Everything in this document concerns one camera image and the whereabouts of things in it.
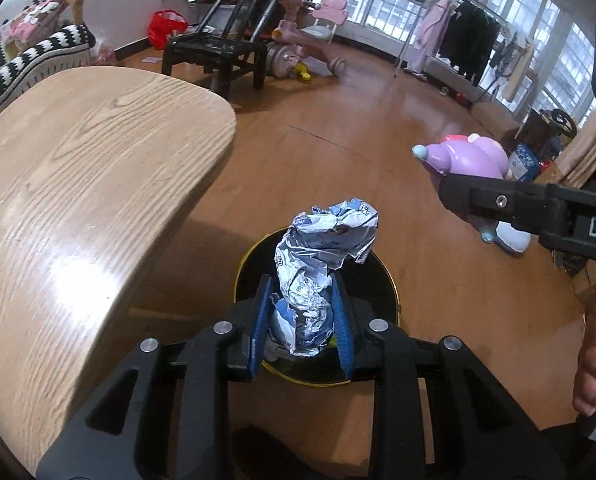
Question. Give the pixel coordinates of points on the pink purple toy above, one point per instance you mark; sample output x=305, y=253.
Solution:
x=474, y=156

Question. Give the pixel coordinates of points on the person's right hand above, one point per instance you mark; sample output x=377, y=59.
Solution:
x=584, y=395

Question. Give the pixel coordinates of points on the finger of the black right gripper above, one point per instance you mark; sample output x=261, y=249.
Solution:
x=562, y=219

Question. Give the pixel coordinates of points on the blue white wrapper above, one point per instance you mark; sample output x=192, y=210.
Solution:
x=316, y=244

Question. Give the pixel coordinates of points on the blue white box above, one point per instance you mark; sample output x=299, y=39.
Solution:
x=524, y=165

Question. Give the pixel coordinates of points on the black round trash bin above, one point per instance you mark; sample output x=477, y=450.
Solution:
x=369, y=281

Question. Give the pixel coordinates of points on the black white striped sofa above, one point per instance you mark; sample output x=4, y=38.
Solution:
x=69, y=47

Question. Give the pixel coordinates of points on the black wooden chair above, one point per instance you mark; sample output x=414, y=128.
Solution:
x=236, y=51

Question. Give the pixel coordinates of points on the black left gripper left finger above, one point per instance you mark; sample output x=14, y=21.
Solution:
x=163, y=412

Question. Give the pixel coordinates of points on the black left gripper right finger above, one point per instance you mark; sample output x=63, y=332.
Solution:
x=439, y=413

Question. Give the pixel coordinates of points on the clothes rack with garments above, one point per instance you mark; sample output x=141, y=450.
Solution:
x=473, y=39

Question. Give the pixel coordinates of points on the pink patterned cushion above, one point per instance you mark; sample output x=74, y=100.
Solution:
x=37, y=22

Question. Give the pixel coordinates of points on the white slipper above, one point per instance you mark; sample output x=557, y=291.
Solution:
x=512, y=241

